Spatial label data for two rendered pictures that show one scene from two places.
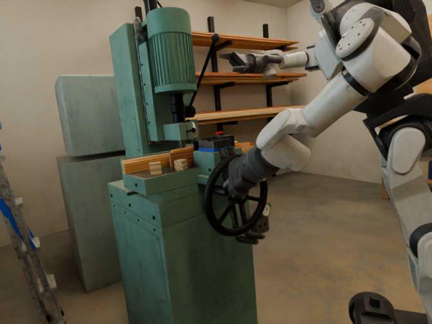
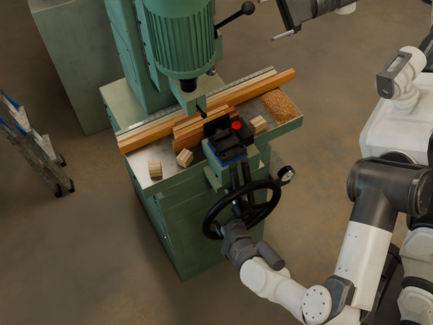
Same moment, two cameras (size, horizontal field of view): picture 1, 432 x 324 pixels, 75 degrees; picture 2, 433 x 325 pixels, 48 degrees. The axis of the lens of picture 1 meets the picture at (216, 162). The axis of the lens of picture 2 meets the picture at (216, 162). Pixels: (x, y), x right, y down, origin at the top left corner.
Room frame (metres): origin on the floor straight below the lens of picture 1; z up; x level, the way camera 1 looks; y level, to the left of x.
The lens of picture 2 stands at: (0.21, -0.16, 2.21)
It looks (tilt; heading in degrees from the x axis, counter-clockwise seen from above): 56 degrees down; 13
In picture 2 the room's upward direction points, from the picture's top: 4 degrees counter-clockwise
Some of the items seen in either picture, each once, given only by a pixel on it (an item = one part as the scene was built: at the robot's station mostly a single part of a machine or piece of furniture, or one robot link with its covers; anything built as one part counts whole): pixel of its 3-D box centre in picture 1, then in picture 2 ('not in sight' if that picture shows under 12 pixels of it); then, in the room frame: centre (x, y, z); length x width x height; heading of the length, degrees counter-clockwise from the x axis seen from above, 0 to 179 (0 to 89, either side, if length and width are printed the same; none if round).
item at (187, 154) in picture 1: (195, 156); (206, 133); (1.15, 0.08, 0.93); 0.24 x 0.01 x 0.06; 128
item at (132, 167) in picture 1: (196, 155); (210, 109); (1.25, 0.09, 0.92); 0.67 x 0.02 x 0.04; 128
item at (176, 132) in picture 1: (179, 133); (187, 92); (1.23, 0.15, 1.03); 0.14 x 0.07 x 0.09; 38
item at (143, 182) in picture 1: (206, 170); (218, 144); (1.15, 0.04, 0.87); 0.61 x 0.30 x 0.06; 128
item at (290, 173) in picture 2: (263, 210); (285, 173); (1.20, -0.19, 0.65); 0.06 x 0.04 x 0.08; 128
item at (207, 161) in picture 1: (218, 160); (230, 154); (1.08, -0.01, 0.91); 0.15 x 0.14 x 0.09; 128
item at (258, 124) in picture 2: not in sight; (258, 124); (1.21, -0.08, 0.92); 0.04 x 0.03 x 0.04; 133
